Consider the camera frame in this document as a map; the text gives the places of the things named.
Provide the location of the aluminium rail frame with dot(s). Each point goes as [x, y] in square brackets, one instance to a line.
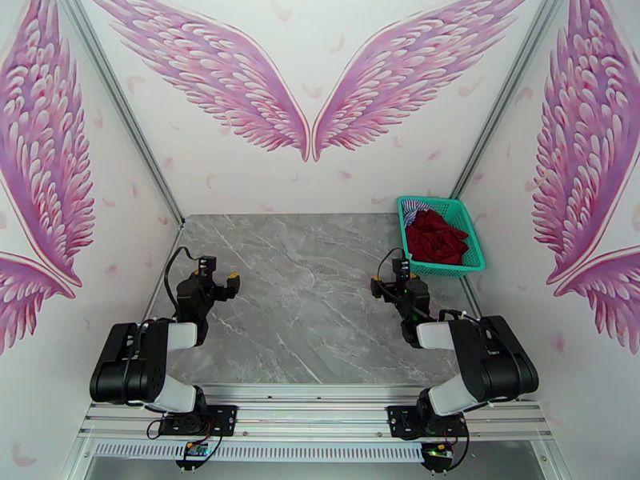
[310, 418]

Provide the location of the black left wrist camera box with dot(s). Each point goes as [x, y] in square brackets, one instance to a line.
[206, 266]

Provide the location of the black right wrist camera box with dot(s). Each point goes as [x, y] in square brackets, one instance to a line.
[401, 267]

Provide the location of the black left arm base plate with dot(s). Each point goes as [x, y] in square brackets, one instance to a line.
[225, 418]

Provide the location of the aluminium corner post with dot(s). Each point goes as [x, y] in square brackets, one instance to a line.
[510, 93]
[125, 113]

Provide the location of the blue white striped tank top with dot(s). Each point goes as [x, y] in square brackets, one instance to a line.
[414, 209]

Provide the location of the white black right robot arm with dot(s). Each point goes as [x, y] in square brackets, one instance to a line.
[490, 363]

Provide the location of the red garment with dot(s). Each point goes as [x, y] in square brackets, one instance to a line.
[437, 238]

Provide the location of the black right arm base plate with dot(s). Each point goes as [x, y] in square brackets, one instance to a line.
[397, 418]

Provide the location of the teal plastic basket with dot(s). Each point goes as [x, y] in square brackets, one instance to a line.
[472, 253]

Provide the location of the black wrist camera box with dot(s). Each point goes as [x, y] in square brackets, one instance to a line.
[401, 267]
[206, 266]

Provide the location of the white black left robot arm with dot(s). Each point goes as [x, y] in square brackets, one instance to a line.
[130, 363]

